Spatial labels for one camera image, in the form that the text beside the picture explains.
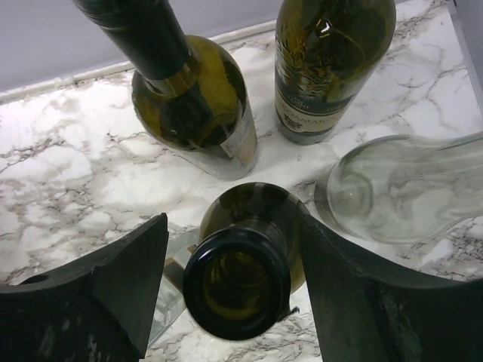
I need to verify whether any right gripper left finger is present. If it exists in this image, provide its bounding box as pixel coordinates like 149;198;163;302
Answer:
1;213;168;361

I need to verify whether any back right green bottle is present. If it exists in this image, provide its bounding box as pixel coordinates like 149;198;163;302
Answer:
275;0;396;145

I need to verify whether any clear glass bottle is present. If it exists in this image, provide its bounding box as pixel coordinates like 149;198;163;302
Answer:
314;133;482;244

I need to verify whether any clear square liquor bottle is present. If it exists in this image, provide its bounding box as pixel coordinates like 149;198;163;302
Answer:
148;229;199;348

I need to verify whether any back left green bottle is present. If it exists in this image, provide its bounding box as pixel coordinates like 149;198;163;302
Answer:
75;1;257;180

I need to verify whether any green wine bottle black neck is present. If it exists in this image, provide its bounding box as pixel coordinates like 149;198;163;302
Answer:
183;182;309;341

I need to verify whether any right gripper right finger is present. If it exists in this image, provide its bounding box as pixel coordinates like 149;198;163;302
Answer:
301;216;482;362

